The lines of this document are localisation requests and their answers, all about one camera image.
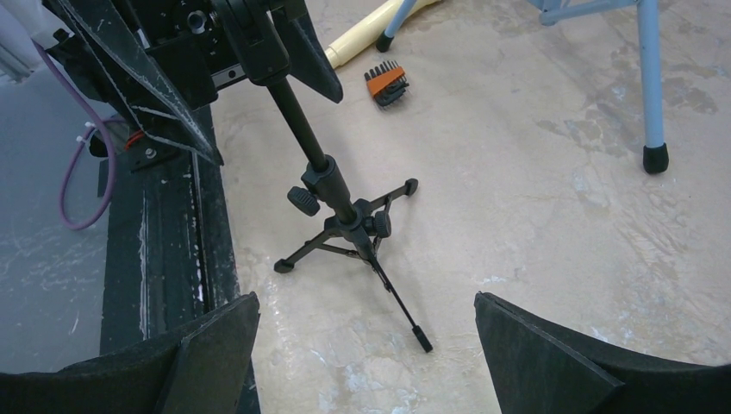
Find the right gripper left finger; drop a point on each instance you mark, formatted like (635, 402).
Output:
(203, 366)

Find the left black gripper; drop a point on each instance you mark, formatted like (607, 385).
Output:
(184, 61)

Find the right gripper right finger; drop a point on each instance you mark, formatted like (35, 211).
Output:
(537, 366)

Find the black tripod mic stand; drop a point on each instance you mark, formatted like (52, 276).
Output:
(357, 227)

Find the beige microphone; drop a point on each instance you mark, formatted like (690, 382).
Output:
(379, 28)

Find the orange hex key set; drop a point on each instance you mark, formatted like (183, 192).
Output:
(386, 83)

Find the blue music stand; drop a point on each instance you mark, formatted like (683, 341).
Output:
(549, 51)

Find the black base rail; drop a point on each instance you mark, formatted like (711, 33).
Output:
(170, 256)

